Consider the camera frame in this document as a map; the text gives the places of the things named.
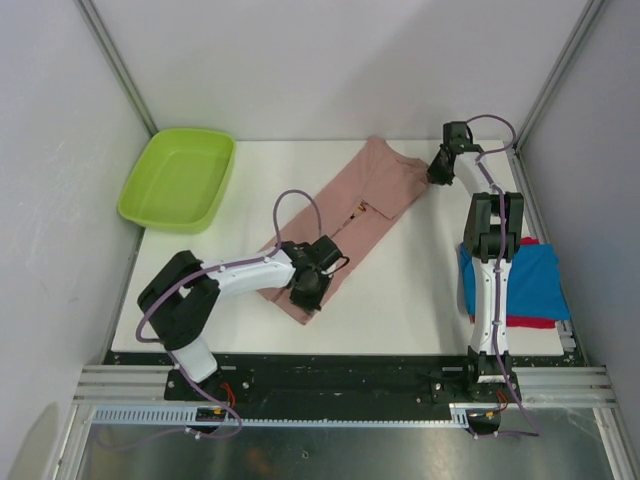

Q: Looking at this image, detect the grey slotted cable duct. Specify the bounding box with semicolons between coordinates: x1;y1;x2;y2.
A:
93;405;469;429

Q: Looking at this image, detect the red t-shirt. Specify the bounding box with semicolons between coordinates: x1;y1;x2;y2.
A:
459;237;555;330

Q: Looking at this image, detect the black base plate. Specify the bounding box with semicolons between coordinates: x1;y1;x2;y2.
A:
104;351;517;406

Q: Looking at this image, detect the green plastic tub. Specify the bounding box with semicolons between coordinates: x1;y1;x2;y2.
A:
117;128;236;234

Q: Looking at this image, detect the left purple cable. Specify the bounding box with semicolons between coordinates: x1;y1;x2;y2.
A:
94;188;244;452

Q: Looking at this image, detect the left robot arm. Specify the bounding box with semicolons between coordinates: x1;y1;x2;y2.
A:
137;235;350;400

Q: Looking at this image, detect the aluminium frame rail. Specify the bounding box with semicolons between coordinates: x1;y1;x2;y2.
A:
73;365;618;408

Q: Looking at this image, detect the blue t-shirt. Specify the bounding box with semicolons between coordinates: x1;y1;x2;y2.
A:
457;242;572;322

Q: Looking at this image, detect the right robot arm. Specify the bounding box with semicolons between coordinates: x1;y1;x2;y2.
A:
427;120;524;401

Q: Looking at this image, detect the pink t-shirt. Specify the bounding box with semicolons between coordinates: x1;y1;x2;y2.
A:
280;137;428;304

